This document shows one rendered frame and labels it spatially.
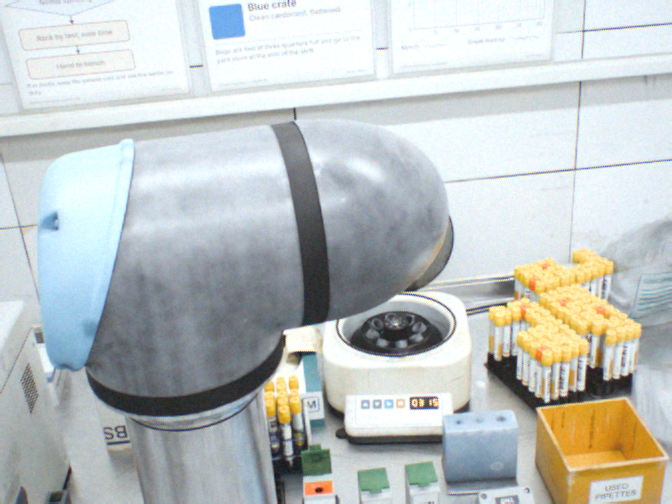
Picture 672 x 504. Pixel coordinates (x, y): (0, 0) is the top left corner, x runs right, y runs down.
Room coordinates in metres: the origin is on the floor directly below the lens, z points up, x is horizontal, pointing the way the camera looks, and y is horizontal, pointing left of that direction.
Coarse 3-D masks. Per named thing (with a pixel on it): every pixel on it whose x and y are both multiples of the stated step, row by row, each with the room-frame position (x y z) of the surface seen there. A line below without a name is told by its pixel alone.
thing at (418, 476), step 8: (408, 464) 0.84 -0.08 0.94; (416, 464) 0.84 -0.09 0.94; (424, 464) 0.84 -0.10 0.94; (432, 464) 0.84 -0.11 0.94; (408, 472) 0.83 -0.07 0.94; (416, 472) 0.83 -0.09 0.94; (424, 472) 0.83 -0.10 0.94; (432, 472) 0.82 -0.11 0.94; (408, 480) 0.82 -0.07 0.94; (416, 480) 0.81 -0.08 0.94; (424, 480) 0.81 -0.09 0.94; (432, 480) 0.81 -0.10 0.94; (408, 488) 0.81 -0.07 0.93; (416, 488) 0.81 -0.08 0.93; (424, 488) 0.81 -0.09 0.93; (432, 488) 0.81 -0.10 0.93; (408, 496) 0.81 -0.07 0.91; (416, 496) 0.80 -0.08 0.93; (424, 496) 0.80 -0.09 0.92; (432, 496) 0.80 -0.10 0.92
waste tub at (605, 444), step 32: (544, 416) 0.90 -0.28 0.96; (576, 416) 0.90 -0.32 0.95; (608, 416) 0.90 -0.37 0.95; (640, 416) 0.86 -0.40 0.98; (544, 448) 0.86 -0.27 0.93; (576, 448) 0.90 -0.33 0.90; (608, 448) 0.90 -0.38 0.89; (640, 448) 0.85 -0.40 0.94; (544, 480) 0.86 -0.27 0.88; (576, 480) 0.77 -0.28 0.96; (608, 480) 0.77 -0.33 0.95; (640, 480) 0.78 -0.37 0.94
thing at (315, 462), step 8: (312, 448) 0.83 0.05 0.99; (320, 448) 0.83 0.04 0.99; (328, 448) 0.83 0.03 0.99; (304, 456) 0.83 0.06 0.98; (312, 456) 0.83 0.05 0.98; (320, 456) 0.83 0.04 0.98; (328, 456) 0.83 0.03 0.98; (304, 464) 0.83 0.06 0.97; (312, 464) 0.83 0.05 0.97; (320, 464) 0.83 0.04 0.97; (328, 464) 0.83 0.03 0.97; (304, 472) 0.82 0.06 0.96; (312, 472) 0.83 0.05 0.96; (320, 472) 0.83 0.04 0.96; (328, 472) 0.83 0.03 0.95
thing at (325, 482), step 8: (304, 480) 0.82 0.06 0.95; (312, 480) 0.82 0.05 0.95; (320, 480) 0.81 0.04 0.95; (328, 480) 0.81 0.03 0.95; (304, 488) 0.80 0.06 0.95; (312, 488) 0.80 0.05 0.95; (320, 488) 0.80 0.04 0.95; (328, 488) 0.80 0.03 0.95; (304, 496) 0.79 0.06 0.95; (312, 496) 0.79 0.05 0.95; (320, 496) 0.79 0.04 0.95; (328, 496) 0.79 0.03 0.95
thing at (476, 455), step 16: (448, 416) 0.90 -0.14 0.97; (464, 416) 0.90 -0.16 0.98; (496, 416) 0.89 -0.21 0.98; (512, 416) 0.89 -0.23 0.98; (448, 432) 0.86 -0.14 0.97; (464, 432) 0.86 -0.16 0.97; (480, 432) 0.86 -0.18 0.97; (496, 432) 0.86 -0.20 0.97; (512, 432) 0.86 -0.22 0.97; (448, 448) 0.86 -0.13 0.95; (464, 448) 0.86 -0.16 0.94; (480, 448) 0.86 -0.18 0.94; (496, 448) 0.86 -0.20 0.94; (512, 448) 0.86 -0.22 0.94; (448, 464) 0.86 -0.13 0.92; (464, 464) 0.86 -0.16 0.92; (480, 464) 0.86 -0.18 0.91; (496, 464) 0.86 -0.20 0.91; (512, 464) 0.86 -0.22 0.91; (448, 480) 0.86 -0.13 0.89; (464, 480) 0.86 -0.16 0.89; (480, 480) 0.86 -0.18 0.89; (496, 480) 0.86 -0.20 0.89; (512, 480) 0.86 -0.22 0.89
